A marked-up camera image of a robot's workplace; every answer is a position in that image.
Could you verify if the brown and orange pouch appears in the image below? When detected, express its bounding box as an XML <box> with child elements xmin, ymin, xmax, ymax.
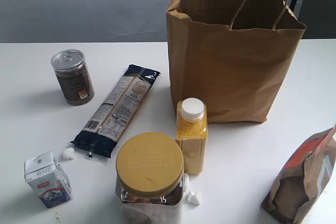
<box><xmin>261</xmin><ymin>127</ymin><xmax>335</xmax><ymax>223</ymax></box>

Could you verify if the brown paper shopping bag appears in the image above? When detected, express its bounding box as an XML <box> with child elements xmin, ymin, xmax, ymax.
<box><xmin>166</xmin><ymin>0</ymin><xmax>306</xmax><ymax>124</ymax></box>

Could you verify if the clear jar with yellow lid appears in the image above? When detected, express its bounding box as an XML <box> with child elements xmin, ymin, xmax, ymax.
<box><xmin>115</xmin><ymin>132</ymin><xmax>184</xmax><ymax>223</ymax></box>

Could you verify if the yellow millet bottle white cap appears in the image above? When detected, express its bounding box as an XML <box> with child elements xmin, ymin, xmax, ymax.
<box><xmin>176</xmin><ymin>98</ymin><xmax>208</xmax><ymax>175</ymax></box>

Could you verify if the white milk carton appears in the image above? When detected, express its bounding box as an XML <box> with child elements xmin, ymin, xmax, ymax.
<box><xmin>24</xmin><ymin>151</ymin><xmax>72</xmax><ymax>208</ymax></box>

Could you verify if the white backdrop cloth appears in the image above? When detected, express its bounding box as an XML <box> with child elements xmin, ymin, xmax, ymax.
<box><xmin>1</xmin><ymin>0</ymin><xmax>171</xmax><ymax>43</ymax></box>

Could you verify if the dark blue noodle packet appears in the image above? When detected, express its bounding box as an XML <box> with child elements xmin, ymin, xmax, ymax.
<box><xmin>71</xmin><ymin>65</ymin><xmax>160</xmax><ymax>158</ymax></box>

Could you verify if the clear can of brown granules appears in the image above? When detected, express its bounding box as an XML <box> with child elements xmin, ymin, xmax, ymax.
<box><xmin>51</xmin><ymin>49</ymin><xmax>95</xmax><ymax>106</ymax></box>

